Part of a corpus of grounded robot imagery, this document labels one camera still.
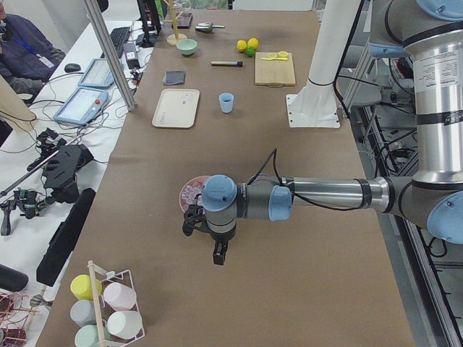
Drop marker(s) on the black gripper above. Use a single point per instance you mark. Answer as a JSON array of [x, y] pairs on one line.
[[220, 241]]

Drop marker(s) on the steel muddler black tip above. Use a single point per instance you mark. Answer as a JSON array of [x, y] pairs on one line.
[[227, 63]]

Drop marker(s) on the pink cup in rack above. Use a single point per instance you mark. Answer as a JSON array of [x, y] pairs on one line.
[[119, 296]]

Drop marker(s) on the white cup in rack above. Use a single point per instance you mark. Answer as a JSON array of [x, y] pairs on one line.
[[125, 324]]

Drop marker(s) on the white cup rack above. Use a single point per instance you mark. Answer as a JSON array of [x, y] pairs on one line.
[[100, 279]]

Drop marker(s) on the yellow cup in rack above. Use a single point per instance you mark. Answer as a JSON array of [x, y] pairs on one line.
[[81, 287]]

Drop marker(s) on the grey cup in rack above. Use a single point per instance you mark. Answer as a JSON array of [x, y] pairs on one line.
[[82, 313]]

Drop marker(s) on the light blue cup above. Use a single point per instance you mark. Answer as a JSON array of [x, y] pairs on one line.
[[226, 101]]

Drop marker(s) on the green cup in rack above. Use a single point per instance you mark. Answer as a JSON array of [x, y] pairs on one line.
[[87, 336]]

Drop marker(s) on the steel ice scoop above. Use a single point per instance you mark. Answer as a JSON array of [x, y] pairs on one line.
[[208, 27]]

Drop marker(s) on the pink bowl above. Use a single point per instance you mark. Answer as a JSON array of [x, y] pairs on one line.
[[188, 191]]

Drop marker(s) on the cream rabbit tray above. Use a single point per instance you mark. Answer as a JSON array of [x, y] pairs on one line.
[[176, 108]]

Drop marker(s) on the black speaker bar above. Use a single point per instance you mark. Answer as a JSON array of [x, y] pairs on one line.
[[64, 240]]

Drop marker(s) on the grey folded cloth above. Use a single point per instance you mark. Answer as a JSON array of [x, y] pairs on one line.
[[176, 77]]

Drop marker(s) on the black device with rod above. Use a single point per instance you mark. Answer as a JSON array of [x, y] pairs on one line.
[[60, 160]]

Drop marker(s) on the wooden cutting board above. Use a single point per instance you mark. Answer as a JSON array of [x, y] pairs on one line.
[[274, 73]]

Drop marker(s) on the teach pendant near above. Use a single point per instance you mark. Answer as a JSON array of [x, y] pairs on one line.
[[82, 106]]

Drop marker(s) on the teach pendant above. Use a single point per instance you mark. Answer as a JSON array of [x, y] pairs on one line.
[[82, 106], [97, 75]]

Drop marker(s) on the green lime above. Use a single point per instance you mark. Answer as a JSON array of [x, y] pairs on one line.
[[250, 52]]

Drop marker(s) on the green bowl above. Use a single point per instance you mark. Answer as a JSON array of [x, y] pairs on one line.
[[187, 46]]

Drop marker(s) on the yellow lemon near muddler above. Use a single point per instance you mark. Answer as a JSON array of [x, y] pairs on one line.
[[241, 46]]

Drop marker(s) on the yellow lemon far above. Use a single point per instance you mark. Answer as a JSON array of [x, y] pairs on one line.
[[253, 43]]

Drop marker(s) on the teach pendant far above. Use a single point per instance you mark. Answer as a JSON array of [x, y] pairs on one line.
[[97, 75]]

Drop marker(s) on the wooden mug tree stand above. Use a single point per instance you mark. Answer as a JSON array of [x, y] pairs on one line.
[[175, 13]]

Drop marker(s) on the black computer mouse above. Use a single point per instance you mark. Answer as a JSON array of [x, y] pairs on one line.
[[72, 67]]

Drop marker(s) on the black keyboard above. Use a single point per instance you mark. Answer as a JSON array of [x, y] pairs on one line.
[[119, 37]]

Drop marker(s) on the seated person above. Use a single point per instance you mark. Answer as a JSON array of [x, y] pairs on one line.
[[28, 58]]

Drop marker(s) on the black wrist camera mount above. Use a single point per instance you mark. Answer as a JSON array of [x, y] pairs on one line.
[[194, 219]]

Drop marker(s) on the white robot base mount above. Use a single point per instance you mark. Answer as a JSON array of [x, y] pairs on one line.
[[315, 105]]

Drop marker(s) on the aluminium frame post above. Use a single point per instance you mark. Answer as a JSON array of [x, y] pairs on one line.
[[101, 32]]

